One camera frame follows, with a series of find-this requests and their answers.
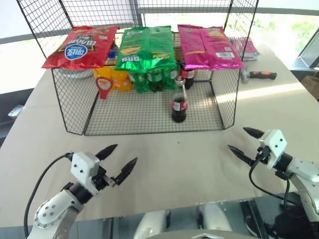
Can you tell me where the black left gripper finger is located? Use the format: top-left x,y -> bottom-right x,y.
95,143 -> 119,161
115,157 -> 139,186

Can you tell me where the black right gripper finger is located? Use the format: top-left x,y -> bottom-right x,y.
227,144 -> 255,167
242,127 -> 265,139

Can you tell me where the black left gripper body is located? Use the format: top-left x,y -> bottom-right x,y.
92,166 -> 118,193

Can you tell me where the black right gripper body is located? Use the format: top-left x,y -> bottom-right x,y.
252,146 -> 272,165

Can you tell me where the orange soda bottle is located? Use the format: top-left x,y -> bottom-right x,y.
113,69 -> 133,93
92,66 -> 116,92

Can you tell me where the green soda bottle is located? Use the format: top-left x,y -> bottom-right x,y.
161,66 -> 178,91
147,69 -> 164,93
129,71 -> 150,94

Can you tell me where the plastic cola bottle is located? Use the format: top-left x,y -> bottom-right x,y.
179,62 -> 196,90

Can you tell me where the white robot leg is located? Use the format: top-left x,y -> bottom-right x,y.
133,210 -> 171,239
196,204 -> 234,239

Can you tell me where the brown cardboard box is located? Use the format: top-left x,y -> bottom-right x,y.
300,74 -> 319,103

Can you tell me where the white round bowl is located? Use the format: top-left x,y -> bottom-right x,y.
58,67 -> 93,80

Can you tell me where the pink chip bag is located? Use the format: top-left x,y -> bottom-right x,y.
177,24 -> 246,72

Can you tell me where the white item on dark stand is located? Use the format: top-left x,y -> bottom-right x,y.
7,104 -> 26,118

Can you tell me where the red chip bag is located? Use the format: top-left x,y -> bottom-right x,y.
41,25 -> 120,70

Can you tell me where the green chip bag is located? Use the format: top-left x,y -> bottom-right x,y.
114,25 -> 178,74

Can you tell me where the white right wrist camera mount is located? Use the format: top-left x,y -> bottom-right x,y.
259,128 -> 288,170

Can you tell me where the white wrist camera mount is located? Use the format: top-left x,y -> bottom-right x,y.
259,128 -> 288,170
70,152 -> 101,196

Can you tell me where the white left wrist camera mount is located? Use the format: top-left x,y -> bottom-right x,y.
70,152 -> 101,196

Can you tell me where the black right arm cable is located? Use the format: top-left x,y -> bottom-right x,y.
249,148 -> 300,209

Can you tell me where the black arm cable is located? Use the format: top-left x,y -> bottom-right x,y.
23,152 -> 74,239
249,148 -> 300,209

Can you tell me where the black wire grid shelf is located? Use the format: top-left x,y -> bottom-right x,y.
15,0 -> 260,136

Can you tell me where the hammer with black orange handle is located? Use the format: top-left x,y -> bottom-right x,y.
239,70 -> 278,84

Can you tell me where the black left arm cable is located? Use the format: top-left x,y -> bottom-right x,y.
23,152 -> 74,239

